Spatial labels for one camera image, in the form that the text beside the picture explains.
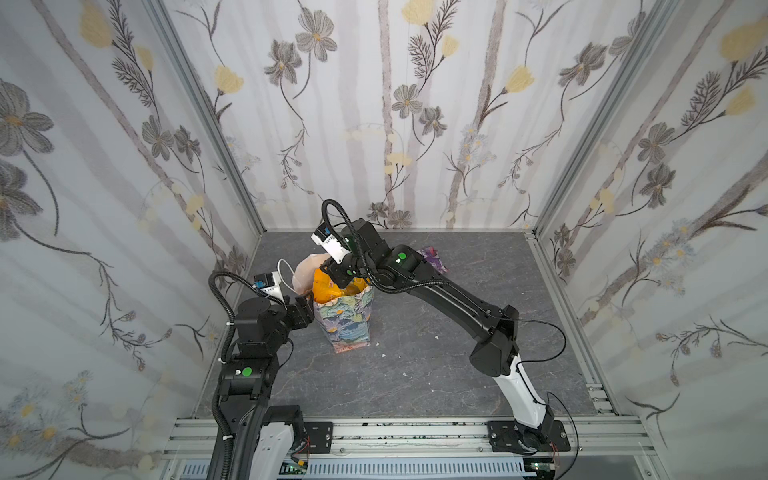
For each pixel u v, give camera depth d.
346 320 0.77
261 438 0.59
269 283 0.61
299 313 0.63
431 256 1.08
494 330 0.50
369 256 0.57
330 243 0.65
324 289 0.76
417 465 0.78
